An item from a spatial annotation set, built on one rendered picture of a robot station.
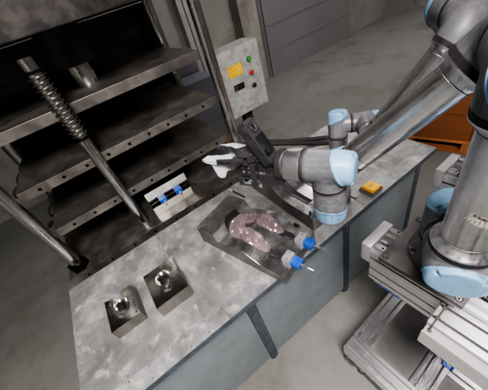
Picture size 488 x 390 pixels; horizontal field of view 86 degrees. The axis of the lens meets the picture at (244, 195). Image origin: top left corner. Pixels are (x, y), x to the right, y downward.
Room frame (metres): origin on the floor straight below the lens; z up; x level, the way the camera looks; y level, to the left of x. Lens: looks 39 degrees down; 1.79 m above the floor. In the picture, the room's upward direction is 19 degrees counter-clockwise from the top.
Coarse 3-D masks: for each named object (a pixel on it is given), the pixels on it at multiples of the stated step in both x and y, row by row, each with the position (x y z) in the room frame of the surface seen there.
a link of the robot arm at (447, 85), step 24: (480, 24) 0.38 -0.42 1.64; (456, 48) 0.40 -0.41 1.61; (432, 72) 0.43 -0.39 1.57; (456, 72) 0.38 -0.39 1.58; (408, 96) 0.44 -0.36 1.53; (432, 96) 0.40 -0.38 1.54; (456, 96) 0.38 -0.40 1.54; (384, 120) 0.46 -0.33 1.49; (408, 120) 0.42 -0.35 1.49; (432, 120) 0.40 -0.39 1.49; (360, 144) 0.48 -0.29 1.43; (384, 144) 0.44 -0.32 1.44; (360, 168) 0.47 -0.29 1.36
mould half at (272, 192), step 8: (264, 184) 1.10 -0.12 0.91; (296, 184) 1.04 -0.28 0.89; (304, 184) 1.03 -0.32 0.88; (264, 192) 1.12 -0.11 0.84; (272, 192) 1.05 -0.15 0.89; (280, 192) 1.01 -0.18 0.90; (304, 192) 0.97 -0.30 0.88; (272, 200) 1.07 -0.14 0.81; (280, 200) 0.99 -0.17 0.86; (288, 200) 0.95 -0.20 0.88; (296, 200) 0.93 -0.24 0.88; (288, 208) 0.94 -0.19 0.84; (296, 208) 0.88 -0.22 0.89; (304, 208) 0.86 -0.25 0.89; (296, 216) 0.89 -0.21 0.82; (304, 216) 0.83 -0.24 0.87; (312, 216) 0.80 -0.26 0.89; (304, 224) 0.84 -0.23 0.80; (312, 224) 0.79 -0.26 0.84; (320, 224) 0.80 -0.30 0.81
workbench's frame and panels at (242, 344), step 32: (384, 192) 0.88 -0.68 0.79; (352, 224) 0.87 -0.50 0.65; (320, 256) 0.77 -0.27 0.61; (352, 256) 0.87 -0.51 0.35; (288, 288) 0.68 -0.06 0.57; (320, 288) 0.76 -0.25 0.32; (256, 320) 0.59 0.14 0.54; (288, 320) 0.66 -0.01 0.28; (192, 352) 0.44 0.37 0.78; (224, 352) 0.52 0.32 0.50; (256, 352) 0.57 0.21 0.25; (160, 384) 0.42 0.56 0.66; (192, 384) 0.45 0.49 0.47; (224, 384) 0.48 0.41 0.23
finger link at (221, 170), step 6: (210, 156) 0.58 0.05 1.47; (216, 156) 0.57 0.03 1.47; (222, 156) 0.56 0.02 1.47; (228, 156) 0.56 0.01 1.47; (210, 162) 0.57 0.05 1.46; (216, 162) 0.55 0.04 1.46; (216, 168) 0.57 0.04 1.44; (222, 168) 0.56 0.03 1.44; (228, 168) 0.55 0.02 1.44; (234, 168) 0.54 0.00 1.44; (222, 174) 0.56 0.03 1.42
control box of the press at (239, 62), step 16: (224, 48) 1.78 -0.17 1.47; (240, 48) 1.73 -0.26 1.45; (256, 48) 1.77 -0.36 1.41; (224, 64) 1.68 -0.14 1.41; (240, 64) 1.72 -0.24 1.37; (256, 64) 1.76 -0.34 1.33; (224, 80) 1.66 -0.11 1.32; (240, 80) 1.71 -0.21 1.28; (256, 80) 1.75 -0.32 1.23; (240, 96) 1.70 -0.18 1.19; (256, 96) 1.74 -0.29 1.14; (240, 112) 1.68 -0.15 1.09
